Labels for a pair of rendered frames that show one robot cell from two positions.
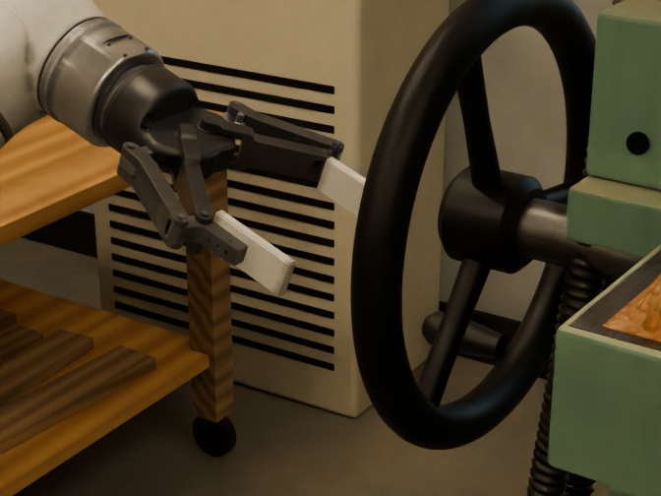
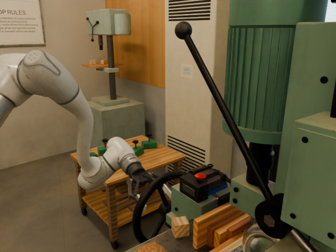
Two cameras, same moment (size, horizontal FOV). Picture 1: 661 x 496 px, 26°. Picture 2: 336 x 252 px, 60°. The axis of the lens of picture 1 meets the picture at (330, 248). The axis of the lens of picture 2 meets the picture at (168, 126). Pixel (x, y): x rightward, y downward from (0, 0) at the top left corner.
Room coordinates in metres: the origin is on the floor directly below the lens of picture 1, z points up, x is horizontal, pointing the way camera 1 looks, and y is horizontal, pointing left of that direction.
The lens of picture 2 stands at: (-0.02, -0.37, 1.41)
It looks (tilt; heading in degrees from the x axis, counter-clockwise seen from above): 18 degrees down; 18
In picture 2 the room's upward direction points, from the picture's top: straight up
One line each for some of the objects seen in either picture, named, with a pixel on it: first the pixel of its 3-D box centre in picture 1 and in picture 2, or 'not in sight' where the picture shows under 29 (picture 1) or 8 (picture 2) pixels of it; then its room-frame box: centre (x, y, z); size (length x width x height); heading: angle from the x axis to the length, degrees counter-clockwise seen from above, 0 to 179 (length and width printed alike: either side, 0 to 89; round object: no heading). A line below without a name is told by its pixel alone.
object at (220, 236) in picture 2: not in sight; (242, 225); (0.64, -0.35, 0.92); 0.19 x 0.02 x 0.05; 145
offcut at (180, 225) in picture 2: not in sight; (180, 226); (0.59, -0.20, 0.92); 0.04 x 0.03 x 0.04; 124
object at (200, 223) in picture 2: not in sight; (225, 218); (0.64, -0.31, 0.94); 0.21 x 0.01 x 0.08; 145
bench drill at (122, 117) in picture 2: not in sight; (113, 94); (2.52, 1.04, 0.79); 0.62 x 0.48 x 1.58; 57
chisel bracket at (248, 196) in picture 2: not in sight; (261, 202); (0.60, -0.39, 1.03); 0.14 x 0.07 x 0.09; 55
